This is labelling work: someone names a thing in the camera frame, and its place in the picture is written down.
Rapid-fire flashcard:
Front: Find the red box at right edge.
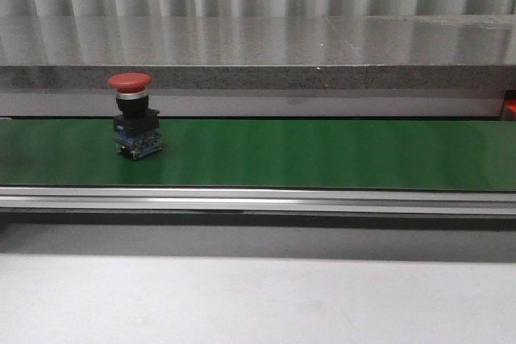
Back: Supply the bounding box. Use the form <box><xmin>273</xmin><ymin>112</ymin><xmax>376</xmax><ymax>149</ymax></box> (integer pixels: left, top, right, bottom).
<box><xmin>501</xmin><ymin>98</ymin><xmax>516</xmax><ymax>122</ymax></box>

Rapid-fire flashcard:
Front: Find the aluminium conveyor side rail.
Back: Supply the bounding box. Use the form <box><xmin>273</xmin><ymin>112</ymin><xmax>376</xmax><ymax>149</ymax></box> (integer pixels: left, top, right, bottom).
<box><xmin>1</xmin><ymin>186</ymin><xmax>515</xmax><ymax>217</ymax></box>

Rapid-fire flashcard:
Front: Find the red mushroom push button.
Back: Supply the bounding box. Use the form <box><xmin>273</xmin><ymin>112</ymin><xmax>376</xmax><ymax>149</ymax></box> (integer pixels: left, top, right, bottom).
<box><xmin>107</xmin><ymin>72</ymin><xmax>162</xmax><ymax>161</ymax></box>

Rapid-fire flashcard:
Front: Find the grey stone counter slab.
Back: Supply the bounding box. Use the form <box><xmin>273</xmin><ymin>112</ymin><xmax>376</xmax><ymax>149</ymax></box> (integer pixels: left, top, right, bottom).
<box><xmin>1</xmin><ymin>15</ymin><xmax>515</xmax><ymax>118</ymax></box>

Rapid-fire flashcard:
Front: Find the green conveyor belt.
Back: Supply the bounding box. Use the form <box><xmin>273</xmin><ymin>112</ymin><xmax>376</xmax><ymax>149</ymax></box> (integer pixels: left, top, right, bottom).
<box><xmin>1</xmin><ymin>118</ymin><xmax>515</xmax><ymax>191</ymax></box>

